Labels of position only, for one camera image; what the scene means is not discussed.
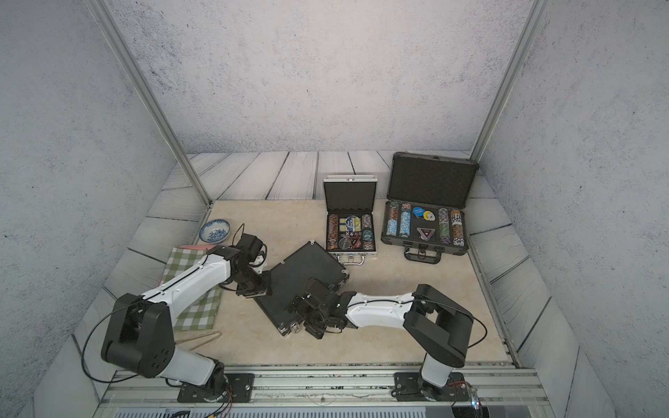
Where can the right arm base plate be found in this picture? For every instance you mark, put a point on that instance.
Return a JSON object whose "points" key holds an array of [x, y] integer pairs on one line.
{"points": [[410, 387]]}

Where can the blue floral ceramic bowl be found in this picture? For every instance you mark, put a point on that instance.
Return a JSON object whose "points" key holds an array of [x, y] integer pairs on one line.
{"points": [[214, 231]]}

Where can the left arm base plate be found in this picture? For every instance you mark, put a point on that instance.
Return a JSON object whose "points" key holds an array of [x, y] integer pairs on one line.
{"points": [[236, 388]]}

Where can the black carbon poker case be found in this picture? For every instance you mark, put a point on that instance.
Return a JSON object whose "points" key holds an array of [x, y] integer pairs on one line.
{"points": [[289, 279]]}

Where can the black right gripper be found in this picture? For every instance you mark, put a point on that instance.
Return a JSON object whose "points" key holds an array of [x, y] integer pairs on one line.
{"points": [[313, 330]]}

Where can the green checked cloth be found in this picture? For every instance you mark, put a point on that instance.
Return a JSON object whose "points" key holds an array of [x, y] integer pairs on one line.
{"points": [[201, 315]]}

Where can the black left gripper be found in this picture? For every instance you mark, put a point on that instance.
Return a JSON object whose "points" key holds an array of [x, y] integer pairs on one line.
{"points": [[265, 289]]}

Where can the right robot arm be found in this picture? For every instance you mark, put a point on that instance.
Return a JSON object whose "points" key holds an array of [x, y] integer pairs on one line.
{"points": [[440, 326]]}

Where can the yellow blind button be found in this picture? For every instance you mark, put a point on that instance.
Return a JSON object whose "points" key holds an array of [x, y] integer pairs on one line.
{"points": [[429, 216]]}

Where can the large black poker case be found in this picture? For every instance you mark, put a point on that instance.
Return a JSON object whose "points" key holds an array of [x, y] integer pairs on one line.
{"points": [[435, 183]]}

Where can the triangular all-in button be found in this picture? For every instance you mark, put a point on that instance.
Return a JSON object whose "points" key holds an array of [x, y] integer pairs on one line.
{"points": [[425, 234]]}

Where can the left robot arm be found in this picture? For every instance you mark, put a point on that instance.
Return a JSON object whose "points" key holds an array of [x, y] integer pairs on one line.
{"points": [[140, 332]]}

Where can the small silver poker case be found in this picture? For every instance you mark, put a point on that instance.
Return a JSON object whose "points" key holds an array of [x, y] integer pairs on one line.
{"points": [[350, 229]]}

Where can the blue small blind button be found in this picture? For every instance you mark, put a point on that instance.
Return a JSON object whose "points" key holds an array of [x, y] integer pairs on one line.
{"points": [[418, 212]]}

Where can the pink cutting board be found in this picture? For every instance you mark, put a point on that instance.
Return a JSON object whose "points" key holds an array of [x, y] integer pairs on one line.
{"points": [[205, 247]]}

